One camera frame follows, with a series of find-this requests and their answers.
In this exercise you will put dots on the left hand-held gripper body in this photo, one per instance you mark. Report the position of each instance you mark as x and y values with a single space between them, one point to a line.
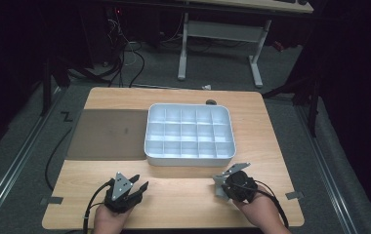
119 196

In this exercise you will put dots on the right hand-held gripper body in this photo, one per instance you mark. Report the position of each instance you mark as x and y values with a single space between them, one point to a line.
240 190

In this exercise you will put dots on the white compartment storage box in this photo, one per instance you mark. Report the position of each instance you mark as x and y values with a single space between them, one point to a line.
189 135

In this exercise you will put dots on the person's left hand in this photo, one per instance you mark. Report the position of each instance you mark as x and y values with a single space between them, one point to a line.
108 222

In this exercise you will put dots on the person's right hand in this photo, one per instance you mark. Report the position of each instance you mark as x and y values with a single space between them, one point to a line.
260 214

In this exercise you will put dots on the dark brown mat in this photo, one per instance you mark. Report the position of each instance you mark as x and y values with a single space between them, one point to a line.
108 135

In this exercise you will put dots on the grey tape piece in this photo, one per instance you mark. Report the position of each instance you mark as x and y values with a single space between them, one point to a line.
294 195
51 200

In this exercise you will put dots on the black zigzag floor tape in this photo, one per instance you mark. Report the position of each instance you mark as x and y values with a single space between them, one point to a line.
66 116

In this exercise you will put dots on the small white floor scrap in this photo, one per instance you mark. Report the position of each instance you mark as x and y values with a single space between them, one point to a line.
206 87

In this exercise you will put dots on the black metal stand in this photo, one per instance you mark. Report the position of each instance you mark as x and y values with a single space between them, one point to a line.
47 87
313 107

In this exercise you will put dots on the small red thing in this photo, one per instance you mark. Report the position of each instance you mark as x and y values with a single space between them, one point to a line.
278 46

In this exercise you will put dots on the white desk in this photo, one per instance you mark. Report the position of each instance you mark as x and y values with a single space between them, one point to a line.
221 31

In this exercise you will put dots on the metal floor rail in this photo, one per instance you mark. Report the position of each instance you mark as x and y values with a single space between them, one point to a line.
14 165
328 175

